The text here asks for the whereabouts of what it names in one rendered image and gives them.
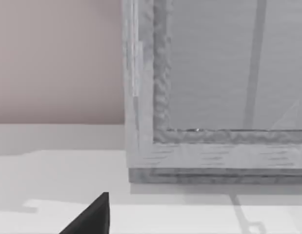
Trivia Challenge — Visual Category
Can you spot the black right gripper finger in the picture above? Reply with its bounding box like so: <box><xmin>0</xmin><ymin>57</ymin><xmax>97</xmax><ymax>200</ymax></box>
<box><xmin>59</xmin><ymin>192</ymin><xmax>110</xmax><ymax>234</ymax></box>

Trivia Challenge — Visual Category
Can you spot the grey wooden cabinet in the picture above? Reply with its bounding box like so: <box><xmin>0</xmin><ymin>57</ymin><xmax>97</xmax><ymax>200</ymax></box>
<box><xmin>121</xmin><ymin>0</ymin><xmax>302</xmax><ymax>185</ymax></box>

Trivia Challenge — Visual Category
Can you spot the grey cabinet door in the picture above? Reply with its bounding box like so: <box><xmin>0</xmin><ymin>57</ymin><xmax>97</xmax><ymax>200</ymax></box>
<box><xmin>137</xmin><ymin>0</ymin><xmax>302</xmax><ymax>169</ymax></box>

